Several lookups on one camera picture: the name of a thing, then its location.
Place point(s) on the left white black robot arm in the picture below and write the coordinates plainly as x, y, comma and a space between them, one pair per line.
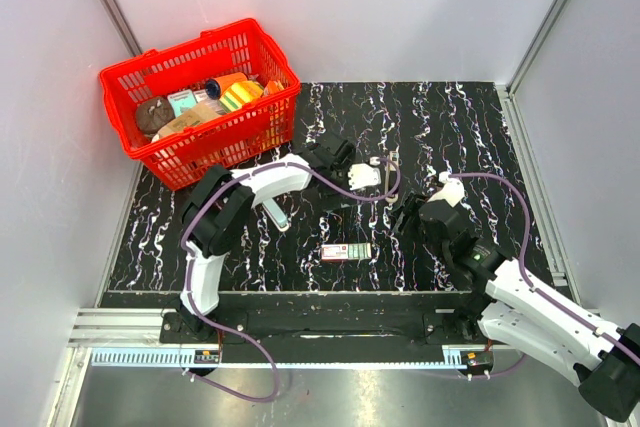
216, 213

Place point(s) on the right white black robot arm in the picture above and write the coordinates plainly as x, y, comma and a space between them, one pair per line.
510, 305

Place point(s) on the teal small box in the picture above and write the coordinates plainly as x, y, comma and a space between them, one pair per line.
182, 101

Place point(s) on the white black large stapler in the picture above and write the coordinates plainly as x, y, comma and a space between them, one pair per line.
391, 176

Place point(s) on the red plastic shopping basket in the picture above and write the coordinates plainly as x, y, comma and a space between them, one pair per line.
181, 159

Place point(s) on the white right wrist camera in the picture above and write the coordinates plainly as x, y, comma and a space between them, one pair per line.
452, 190

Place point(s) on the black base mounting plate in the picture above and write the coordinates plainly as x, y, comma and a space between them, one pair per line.
331, 328

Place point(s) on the brown cardboard package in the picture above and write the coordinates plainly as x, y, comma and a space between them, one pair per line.
203, 112

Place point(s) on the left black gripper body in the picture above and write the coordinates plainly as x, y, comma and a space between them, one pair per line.
331, 200

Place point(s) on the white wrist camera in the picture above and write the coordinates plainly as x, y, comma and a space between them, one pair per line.
452, 190
364, 175

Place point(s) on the orange small packet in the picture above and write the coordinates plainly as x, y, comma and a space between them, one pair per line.
273, 87

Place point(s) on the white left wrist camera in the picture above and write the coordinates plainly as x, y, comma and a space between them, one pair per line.
364, 175

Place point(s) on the yellow green striped sponge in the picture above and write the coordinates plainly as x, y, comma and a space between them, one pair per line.
239, 94

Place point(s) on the red staple box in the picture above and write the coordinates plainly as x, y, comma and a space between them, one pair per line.
346, 252

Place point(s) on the light blue small stapler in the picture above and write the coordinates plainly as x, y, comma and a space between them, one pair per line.
276, 215

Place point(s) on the brown round bun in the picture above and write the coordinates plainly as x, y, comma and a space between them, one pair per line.
153, 114

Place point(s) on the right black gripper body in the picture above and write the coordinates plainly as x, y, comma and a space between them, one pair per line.
444, 252

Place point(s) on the orange cylinder blue cap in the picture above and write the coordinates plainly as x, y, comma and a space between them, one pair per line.
215, 87

